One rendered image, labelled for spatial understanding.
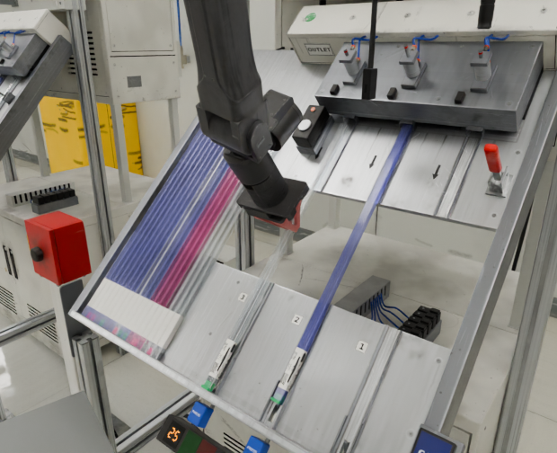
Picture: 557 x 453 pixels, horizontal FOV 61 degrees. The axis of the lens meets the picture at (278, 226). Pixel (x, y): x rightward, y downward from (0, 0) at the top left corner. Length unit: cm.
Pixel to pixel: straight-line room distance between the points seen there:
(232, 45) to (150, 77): 146
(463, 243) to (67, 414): 208
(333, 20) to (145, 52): 109
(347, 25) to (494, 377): 72
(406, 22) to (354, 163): 26
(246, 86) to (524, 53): 45
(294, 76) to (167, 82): 104
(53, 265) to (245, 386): 75
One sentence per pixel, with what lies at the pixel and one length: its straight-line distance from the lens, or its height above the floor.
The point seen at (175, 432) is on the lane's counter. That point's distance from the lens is 80.
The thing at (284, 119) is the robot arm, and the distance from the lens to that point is 68.
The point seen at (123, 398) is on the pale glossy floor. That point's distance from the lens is 193.
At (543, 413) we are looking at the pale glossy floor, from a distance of 201.
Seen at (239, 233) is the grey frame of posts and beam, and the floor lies 72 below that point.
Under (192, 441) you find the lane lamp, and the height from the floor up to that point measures 66.
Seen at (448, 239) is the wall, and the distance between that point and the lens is 262.
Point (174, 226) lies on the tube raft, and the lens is 93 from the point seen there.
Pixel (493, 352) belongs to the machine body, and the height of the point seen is 62.
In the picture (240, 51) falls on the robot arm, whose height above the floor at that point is 120.
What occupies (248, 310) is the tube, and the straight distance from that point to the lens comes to 75.
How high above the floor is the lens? 121
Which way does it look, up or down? 21 degrees down
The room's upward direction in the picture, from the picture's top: straight up
